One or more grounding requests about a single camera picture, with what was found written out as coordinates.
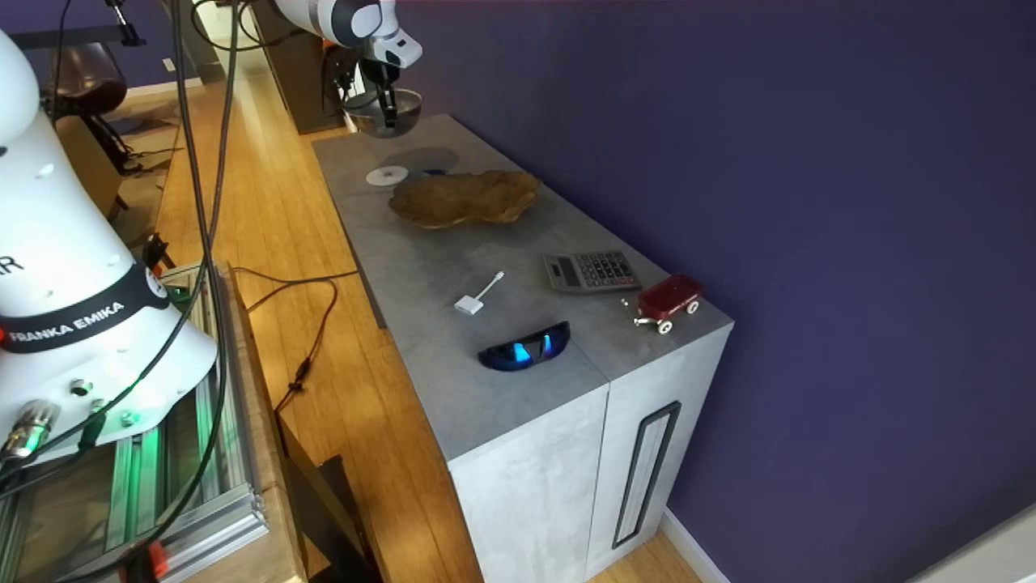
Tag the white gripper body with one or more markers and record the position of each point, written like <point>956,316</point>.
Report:
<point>388,50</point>

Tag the silver metal bowl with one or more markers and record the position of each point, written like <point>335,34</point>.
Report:
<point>386,110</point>

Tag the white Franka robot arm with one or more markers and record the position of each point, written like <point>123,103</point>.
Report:
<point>65,247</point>

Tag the compact disc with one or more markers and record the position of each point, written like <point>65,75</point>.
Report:
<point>386,177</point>

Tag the brown wooden platter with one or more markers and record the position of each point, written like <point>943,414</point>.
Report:
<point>466,200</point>

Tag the small white stick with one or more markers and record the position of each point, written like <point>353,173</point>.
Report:
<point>480,297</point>

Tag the grey calculator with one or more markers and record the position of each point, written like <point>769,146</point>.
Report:
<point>591,270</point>

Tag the dark red chair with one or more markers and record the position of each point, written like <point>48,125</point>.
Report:
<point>87,84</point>

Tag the black sunglasses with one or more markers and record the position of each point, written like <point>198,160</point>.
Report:
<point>525,348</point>

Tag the grey concrete-look cabinet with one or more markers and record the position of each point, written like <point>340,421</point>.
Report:
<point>506,376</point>

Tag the red toy car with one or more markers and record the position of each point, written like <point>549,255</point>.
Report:
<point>667,300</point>

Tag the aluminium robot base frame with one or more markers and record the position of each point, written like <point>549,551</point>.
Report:
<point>130,496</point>

